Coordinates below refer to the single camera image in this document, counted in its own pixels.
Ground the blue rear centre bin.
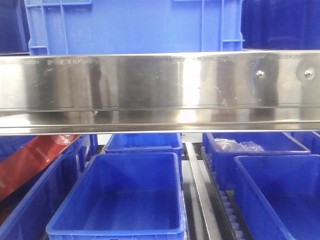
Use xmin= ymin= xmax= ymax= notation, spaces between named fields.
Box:
xmin=103 ymin=133 xmax=183 ymax=173

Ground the blue bin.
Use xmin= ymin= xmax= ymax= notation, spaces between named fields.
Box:
xmin=0 ymin=134 xmax=99 ymax=240
xmin=202 ymin=131 xmax=311 ymax=191
xmin=46 ymin=152 xmax=187 ymax=240
xmin=234 ymin=154 xmax=320 ymax=240
xmin=291 ymin=131 xmax=320 ymax=155
xmin=103 ymin=133 xmax=183 ymax=173

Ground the clear plastic bag in bin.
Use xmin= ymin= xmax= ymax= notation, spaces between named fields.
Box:
xmin=215 ymin=138 xmax=265 ymax=152

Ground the blue rear right bin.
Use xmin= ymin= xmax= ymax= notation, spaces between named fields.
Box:
xmin=202 ymin=131 xmax=311 ymax=191

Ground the blue front centre bin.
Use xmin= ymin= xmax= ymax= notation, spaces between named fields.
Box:
xmin=46 ymin=152 xmax=187 ymax=240

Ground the stainless steel shelf beam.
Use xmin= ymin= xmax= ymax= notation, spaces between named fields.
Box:
xmin=0 ymin=50 xmax=320 ymax=135

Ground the blue front right bin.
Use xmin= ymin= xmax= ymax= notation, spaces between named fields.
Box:
xmin=234 ymin=154 xmax=320 ymax=240

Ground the blue far right bin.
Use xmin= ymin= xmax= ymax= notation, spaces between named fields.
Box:
xmin=291 ymin=131 xmax=320 ymax=155

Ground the blue left bin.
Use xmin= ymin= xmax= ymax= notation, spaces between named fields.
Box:
xmin=0 ymin=134 xmax=99 ymax=240

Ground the black roller track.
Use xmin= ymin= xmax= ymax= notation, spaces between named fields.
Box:
xmin=200 ymin=146 xmax=252 ymax=240

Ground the red foil package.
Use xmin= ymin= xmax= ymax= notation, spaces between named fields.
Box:
xmin=0 ymin=134 xmax=80 ymax=200

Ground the light blue upper crate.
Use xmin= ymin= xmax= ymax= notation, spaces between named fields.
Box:
xmin=24 ymin=0 xmax=244 ymax=55

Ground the dark blue upper right crate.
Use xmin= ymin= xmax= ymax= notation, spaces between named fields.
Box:
xmin=241 ymin=0 xmax=320 ymax=50

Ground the dark blue crate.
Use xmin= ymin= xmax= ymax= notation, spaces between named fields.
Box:
xmin=0 ymin=0 xmax=30 ymax=54
xmin=241 ymin=0 xmax=320 ymax=50

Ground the dark blue upper left crate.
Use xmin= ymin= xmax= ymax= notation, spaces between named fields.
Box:
xmin=0 ymin=0 xmax=30 ymax=54

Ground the steel divider rail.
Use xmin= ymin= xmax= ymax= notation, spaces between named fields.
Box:
xmin=185 ymin=142 xmax=222 ymax=240

